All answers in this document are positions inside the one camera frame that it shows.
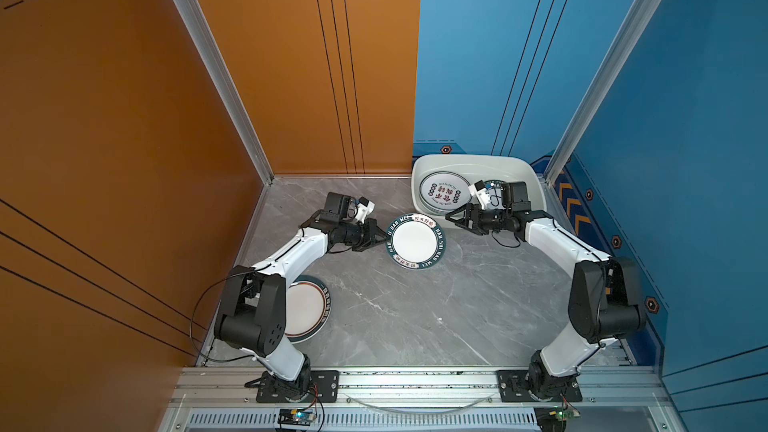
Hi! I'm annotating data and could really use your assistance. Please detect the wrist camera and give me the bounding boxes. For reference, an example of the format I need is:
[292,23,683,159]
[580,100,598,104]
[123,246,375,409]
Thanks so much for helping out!
[473,180,503,210]
[354,197,375,224]

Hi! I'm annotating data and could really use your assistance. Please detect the white plastic bin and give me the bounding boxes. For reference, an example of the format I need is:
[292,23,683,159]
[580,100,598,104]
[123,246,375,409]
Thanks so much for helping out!
[411,154,547,228]

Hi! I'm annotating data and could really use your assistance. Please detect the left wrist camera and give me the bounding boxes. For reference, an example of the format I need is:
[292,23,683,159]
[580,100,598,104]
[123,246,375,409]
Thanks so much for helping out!
[354,197,375,224]

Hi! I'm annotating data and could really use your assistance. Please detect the green lettered plate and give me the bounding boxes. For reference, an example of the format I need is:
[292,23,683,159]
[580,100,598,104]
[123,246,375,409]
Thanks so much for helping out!
[386,213,447,270]

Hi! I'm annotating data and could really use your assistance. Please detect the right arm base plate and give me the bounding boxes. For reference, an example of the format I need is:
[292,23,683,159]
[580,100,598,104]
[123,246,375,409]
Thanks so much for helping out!
[496,369,583,403]

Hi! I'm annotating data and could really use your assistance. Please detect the aluminium front rail frame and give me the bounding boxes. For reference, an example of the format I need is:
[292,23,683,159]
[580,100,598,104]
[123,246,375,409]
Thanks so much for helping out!
[159,366,686,431]

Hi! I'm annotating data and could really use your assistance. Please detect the red character plate front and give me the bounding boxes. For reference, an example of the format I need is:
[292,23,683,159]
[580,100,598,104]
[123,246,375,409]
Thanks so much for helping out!
[417,171,472,214]

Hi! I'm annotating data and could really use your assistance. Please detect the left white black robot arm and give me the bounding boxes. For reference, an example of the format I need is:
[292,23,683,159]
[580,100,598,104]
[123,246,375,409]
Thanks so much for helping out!
[213,192,389,401]

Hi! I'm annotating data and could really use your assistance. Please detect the left green circuit board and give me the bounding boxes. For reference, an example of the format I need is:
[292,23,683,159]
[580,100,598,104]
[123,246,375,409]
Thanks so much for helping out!
[276,408,320,431]

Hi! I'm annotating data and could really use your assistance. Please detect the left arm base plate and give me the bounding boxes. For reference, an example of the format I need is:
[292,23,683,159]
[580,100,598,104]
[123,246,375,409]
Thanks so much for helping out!
[256,370,339,403]

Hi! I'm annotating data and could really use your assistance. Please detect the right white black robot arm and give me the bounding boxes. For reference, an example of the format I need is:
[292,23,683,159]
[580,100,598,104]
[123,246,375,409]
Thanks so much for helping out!
[445,181,647,400]

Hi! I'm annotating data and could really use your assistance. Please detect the right aluminium corner post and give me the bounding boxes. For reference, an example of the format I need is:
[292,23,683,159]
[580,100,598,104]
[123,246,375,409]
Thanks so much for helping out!
[543,0,662,186]

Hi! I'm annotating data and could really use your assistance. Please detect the left aluminium corner post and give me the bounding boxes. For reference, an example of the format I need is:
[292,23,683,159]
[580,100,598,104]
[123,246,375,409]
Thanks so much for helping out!
[172,0,274,186]

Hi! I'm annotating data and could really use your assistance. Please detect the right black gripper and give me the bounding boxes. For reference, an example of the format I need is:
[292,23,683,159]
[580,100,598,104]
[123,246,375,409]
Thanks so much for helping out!
[446,204,512,235]

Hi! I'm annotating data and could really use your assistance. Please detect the green red rim plate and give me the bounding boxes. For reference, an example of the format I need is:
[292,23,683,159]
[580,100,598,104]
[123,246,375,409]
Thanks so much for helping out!
[285,275,332,343]

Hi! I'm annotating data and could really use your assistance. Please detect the aluminium corner post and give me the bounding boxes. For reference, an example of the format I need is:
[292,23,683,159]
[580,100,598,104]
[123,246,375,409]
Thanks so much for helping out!
[172,0,274,186]
[543,0,662,186]

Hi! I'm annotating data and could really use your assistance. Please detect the right circuit board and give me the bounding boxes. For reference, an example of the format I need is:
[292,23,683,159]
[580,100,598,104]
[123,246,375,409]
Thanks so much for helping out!
[534,408,581,432]

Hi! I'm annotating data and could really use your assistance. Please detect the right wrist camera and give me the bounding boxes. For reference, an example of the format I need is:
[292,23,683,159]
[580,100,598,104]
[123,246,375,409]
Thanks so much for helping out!
[473,180,503,210]

